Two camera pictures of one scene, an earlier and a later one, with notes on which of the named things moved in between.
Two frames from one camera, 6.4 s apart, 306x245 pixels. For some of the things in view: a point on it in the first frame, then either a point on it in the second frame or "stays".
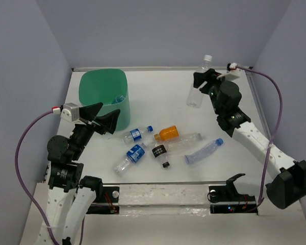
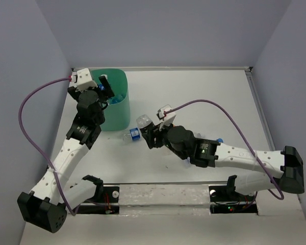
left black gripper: (108, 121) -> (107, 89)
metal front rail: (132, 182) stays
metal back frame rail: (164, 68) stays
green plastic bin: (109, 87) stays
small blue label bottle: (135, 134) stays
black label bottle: (160, 151) -> (146, 126)
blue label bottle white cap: (134, 153) -> (100, 86)
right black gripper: (201, 77) -> (159, 129)
